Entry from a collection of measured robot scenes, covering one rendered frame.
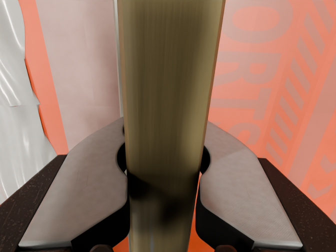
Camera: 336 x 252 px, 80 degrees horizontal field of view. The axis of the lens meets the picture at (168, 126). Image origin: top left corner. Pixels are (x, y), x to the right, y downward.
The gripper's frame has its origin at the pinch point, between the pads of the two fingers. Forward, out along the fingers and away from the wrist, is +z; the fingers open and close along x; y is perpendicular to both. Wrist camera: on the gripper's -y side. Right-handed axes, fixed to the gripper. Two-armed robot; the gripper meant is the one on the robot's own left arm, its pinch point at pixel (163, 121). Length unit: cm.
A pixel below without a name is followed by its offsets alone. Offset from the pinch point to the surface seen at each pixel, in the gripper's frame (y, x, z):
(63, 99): 0.6, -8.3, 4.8
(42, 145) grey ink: 4.9, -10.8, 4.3
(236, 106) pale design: 0.9, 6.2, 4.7
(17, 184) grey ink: 9.7, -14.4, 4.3
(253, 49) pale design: -3.7, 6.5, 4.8
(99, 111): 1.6, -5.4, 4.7
